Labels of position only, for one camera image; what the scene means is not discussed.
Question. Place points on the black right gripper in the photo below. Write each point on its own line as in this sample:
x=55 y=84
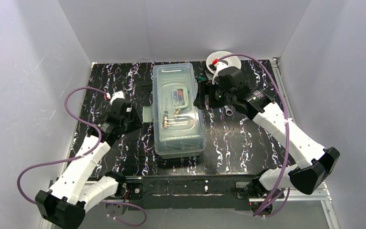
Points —
x=202 y=93

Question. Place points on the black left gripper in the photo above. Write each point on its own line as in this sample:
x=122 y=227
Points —
x=134 y=119

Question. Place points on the black yellow handle screwdriver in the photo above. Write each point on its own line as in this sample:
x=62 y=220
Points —
x=165 y=123

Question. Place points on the black hex key set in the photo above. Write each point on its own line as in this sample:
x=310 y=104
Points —
x=180 y=95

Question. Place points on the translucent lid green toolbox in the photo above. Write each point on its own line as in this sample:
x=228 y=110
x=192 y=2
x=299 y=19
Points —
x=185 y=136

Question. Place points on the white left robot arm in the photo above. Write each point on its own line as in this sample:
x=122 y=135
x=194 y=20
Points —
x=67 y=201

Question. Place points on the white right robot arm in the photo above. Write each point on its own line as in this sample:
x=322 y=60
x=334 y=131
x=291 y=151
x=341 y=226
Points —
x=313 y=162

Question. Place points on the white filament spool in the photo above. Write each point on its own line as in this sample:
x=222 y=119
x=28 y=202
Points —
x=229 y=61

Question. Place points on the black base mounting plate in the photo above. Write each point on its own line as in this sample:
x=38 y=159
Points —
x=184 y=192

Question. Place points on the silver ring wrench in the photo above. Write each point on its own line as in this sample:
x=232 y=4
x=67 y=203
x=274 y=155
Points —
x=228 y=110

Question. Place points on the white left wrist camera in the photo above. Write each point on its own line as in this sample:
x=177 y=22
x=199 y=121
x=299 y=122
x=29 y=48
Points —
x=114 y=96

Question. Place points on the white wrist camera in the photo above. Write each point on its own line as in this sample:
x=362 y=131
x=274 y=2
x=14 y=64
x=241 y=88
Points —
x=219 y=66
x=114 y=96

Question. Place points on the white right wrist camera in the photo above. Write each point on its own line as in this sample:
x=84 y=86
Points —
x=219 y=66

